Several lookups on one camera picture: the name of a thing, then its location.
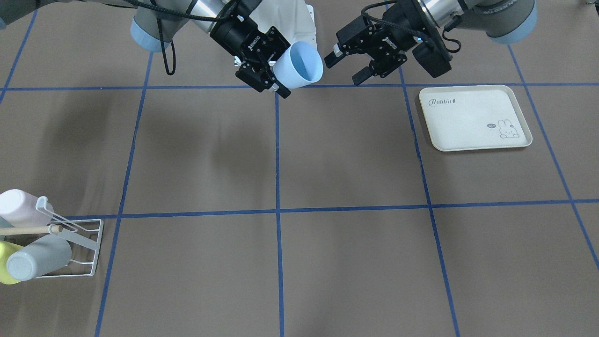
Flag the pink plastic cup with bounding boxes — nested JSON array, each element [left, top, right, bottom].
[[0, 189, 51, 228]]

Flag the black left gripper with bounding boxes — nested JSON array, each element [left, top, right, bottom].
[[324, 0, 452, 86]]

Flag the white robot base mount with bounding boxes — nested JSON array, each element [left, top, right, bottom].
[[249, 0, 317, 49]]

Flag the white wire cup rack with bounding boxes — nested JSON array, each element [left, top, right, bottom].
[[0, 196, 104, 278]]

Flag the blue plastic cup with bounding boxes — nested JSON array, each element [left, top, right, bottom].
[[272, 41, 323, 90]]

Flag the black braided cable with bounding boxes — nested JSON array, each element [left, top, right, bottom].
[[122, 0, 234, 76]]

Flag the cream tray with bunny print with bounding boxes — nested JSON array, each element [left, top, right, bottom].
[[418, 85, 533, 152]]

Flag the grey plastic cup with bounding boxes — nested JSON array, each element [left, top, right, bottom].
[[6, 234, 72, 281]]

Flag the yellow plastic cup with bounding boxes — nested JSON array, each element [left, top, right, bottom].
[[0, 241, 24, 285]]

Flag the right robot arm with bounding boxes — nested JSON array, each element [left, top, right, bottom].
[[103, 0, 291, 98]]

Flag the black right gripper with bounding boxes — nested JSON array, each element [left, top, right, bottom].
[[210, 0, 291, 99]]

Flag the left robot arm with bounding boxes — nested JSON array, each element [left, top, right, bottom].
[[324, 0, 538, 86]]

